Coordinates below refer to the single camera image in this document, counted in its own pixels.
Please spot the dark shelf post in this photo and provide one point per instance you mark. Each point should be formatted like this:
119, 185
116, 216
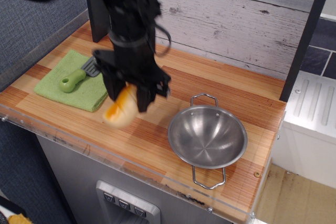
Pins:
99, 19
303, 45

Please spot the steel colander bowl with handles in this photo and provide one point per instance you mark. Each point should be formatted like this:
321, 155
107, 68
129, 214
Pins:
207, 136

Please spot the yellow object at corner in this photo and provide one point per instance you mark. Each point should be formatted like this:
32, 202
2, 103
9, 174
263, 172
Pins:
19, 219

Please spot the toy bread loaf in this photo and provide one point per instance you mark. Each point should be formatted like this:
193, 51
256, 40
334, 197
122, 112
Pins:
124, 109

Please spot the silver dispenser button panel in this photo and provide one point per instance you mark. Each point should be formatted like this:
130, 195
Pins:
119, 206

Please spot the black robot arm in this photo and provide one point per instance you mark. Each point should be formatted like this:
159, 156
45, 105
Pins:
132, 33

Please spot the white appliance with ridged top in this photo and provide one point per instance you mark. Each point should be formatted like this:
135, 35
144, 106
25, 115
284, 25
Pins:
305, 144

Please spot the dark right shelf post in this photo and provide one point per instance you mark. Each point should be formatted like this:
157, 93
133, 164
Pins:
303, 45

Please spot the green handled grey spatula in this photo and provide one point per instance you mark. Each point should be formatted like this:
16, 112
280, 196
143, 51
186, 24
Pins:
68, 83

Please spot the green folded cloth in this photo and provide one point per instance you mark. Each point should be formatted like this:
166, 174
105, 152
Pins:
87, 95

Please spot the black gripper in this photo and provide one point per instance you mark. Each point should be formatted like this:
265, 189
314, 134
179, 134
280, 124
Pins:
134, 65

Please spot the dark left shelf post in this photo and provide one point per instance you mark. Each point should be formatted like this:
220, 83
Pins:
99, 19

